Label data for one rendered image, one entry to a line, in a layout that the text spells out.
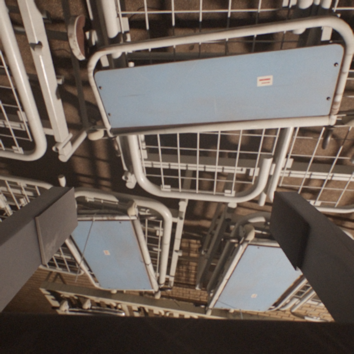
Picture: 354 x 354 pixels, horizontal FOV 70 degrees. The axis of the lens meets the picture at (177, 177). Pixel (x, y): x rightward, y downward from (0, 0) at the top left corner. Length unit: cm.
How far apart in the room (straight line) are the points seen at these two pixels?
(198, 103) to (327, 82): 36
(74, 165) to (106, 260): 73
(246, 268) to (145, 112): 90
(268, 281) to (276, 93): 101
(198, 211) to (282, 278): 76
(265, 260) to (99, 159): 119
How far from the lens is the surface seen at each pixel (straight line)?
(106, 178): 189
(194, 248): 232
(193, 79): 79
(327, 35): 81
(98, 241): 142
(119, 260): 154
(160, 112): 85
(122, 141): 105
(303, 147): 159
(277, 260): 133
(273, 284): 155
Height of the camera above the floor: 127
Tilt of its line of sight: 48 degrees down
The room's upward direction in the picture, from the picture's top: 167 degrees counter-clockwise
